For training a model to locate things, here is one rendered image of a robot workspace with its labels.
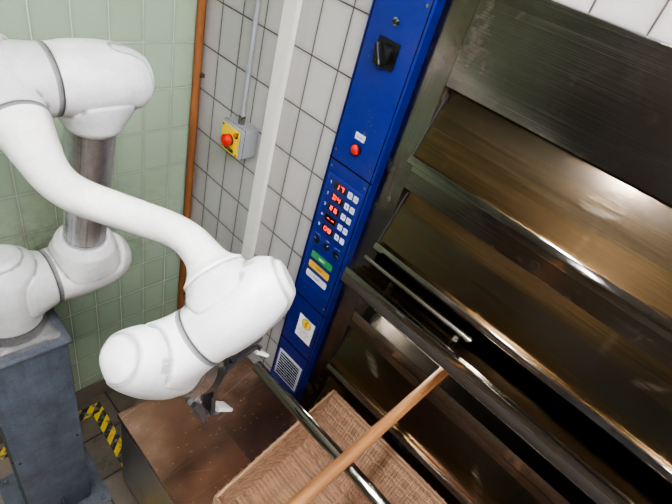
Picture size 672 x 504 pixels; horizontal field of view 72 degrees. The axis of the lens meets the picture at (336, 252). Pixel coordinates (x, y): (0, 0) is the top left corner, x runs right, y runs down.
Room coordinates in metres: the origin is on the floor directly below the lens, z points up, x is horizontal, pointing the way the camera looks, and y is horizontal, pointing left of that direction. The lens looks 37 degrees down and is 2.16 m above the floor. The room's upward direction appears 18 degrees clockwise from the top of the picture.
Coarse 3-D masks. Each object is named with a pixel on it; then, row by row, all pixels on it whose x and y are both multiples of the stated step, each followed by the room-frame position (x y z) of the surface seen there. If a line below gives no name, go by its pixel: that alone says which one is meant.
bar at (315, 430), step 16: (256, 368) 0.74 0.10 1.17; (272, 384) 0.70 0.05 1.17; (288, 400) 0.67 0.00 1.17; (304, 416) 0.65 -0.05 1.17; (320, 432) 0.62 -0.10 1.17; (336, 448) 0.59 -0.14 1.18; (352, 464) 0.57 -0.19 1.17; (352, 480) 0.54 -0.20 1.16; (368, 480) 0.54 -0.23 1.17; (368, 496) 0.51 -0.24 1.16; (384, 496) 0.52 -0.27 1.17
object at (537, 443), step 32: (352, 288) 0.89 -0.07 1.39; (384, 288) 0.92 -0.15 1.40; (416, 288) 0.98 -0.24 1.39; (480, 352) 0.81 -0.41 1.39; (512, 384) 0.74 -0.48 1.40; (544, 384) 0.79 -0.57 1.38; (512, 416) 0.64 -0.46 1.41; (544, 416) 0.68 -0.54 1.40; (576, 416) 0.72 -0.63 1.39; (544, 448) 0.60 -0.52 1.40; (576, 448) 0.62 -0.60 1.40; (608, 448) 0.66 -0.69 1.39; (576, 480) 0.56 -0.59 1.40; (640, 480) 0.61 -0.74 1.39
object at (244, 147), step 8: (224, 120) 1.34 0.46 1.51; (232, 120) 1.34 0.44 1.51; (224, 128) 1.33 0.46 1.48; (232, 128) 1.31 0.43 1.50; (240, 128) 1.31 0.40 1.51; (248, 128) 1.33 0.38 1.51; (256, 128) 1.34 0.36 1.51; (232, 136) 1.31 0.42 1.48; (240, 136) 1.29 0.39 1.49; (248, 136) 1.31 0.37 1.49; (256, 136) 1.34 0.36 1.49; (232, 144) 1.30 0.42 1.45; (240, 144) 1.29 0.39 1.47; (248, 144) 1.31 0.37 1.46; (256, 144) 1.34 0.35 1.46; (232, 152) 1.30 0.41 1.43; (240, 152) 1.29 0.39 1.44; (248, 152) 1.32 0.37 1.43
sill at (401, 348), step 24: (360, 312) 1.04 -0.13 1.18; (384, 336) 0.98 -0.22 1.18; (408, 360) 0.92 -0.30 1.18; (456, 384) 0.89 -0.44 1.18; (456, 408) 0.82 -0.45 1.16; (480, 408) 0.83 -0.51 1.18; (480, 432) 0.78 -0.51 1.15; (504, 432) 0.78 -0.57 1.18; (504, 456) 0.74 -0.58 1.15; (528, 456) 0.73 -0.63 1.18; (552, 480) 0.69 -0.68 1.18
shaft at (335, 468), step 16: (432, 384) 0.84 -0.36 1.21; (416, 400) 0.77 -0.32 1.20; (384, 416) 0.70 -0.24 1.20; (400, 416) 0.71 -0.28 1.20; (368, 432) 0.64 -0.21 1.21; (384, 432) 0.66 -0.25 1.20; (352, 448) 0.59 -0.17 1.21; (336, 464) 0.54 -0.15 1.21; (320, 480) 0.49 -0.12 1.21; (304, 496) 0.45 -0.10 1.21
